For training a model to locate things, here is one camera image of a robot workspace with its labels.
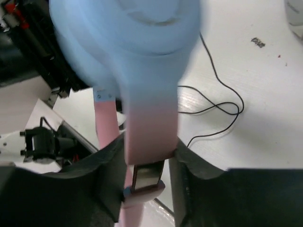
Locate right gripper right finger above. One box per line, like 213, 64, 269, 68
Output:
169, 142, 303, 227

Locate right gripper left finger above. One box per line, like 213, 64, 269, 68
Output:
0, 137, 125, 227

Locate blue pink cat-ear headphones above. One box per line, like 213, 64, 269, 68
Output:
49, 0, 203, 227

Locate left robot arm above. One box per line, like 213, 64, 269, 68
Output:
0, 0, 88, 98

